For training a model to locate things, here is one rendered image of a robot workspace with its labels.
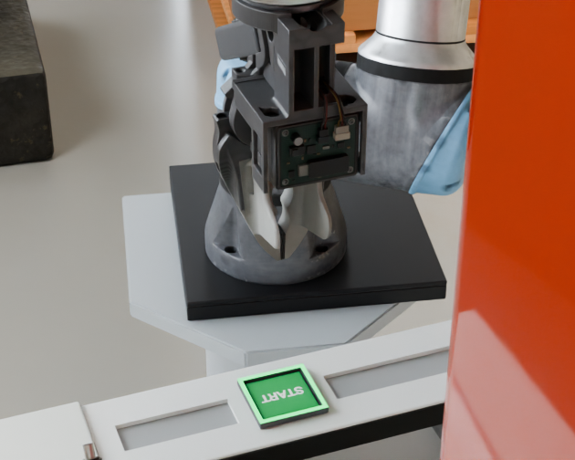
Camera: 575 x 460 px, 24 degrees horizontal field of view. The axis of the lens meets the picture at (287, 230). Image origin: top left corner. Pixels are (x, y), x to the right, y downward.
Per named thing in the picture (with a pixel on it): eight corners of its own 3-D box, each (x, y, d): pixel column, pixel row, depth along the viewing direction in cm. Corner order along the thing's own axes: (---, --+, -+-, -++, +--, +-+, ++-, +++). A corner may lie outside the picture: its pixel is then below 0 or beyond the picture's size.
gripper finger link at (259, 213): (262, 302, 91) (260, 188, 86) (235, 256, 96) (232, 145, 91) (304, 293, 92) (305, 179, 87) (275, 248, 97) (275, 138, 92)
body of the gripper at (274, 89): (258, 203, 85) (256, 31, 78) (217, 141, 92) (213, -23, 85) (369, 182, 87) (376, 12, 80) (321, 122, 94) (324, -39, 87)
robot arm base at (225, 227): (207, 205, 148) (203, 128, 143) (342, 203, 149) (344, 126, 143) (203, 286, 136) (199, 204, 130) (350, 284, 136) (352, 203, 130)
